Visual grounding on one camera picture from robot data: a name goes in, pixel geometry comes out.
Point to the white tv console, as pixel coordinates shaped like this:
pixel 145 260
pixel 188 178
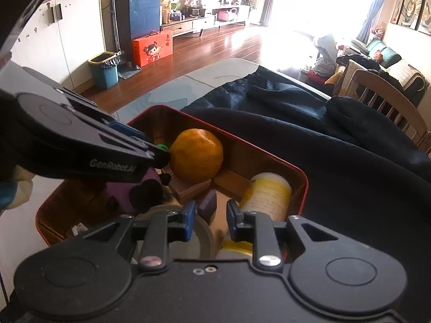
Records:
pixel 223 15

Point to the blue black cabinet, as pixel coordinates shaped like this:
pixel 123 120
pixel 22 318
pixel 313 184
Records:
pixel 133 19

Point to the red gift box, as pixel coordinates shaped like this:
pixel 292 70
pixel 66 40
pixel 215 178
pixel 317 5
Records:
pixel 150 48

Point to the purple faceted block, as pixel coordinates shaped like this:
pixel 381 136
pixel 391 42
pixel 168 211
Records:
pixel 207 206

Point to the teal trash bin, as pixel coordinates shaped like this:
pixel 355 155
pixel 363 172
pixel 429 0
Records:
pixel 104 69

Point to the red rectangular tin box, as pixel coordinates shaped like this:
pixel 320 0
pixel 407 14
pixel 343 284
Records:
pixel 77 206

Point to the yellow white cylinder tube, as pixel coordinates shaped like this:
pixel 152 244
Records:
pixel 269 194

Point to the teal sofa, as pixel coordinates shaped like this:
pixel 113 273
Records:
pixel 377 56

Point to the green push pin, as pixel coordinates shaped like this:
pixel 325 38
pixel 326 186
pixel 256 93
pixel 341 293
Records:
pixel 163 147

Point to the wooden chair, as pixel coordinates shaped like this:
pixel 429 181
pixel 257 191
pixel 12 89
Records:
pixel 375 92

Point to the purple spiky toy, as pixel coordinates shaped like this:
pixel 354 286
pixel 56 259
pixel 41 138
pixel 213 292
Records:
pixel 138 198

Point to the round metal jar lid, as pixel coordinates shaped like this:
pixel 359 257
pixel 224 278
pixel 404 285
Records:
pixel 201 246

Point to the orange tangerine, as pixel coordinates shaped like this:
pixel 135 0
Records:
pixel 196 155

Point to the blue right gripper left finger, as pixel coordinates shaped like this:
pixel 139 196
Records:
pixel 187 220

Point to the dark navy table cloth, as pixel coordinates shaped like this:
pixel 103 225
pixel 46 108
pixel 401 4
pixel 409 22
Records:
pixel 367 179

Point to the white sideboard cabinet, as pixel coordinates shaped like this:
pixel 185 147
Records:
pixel 59 39

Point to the blue gloved hand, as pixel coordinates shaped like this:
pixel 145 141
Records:
pixel 18 190

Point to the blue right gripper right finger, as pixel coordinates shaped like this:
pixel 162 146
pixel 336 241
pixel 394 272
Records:
pixel 234 219

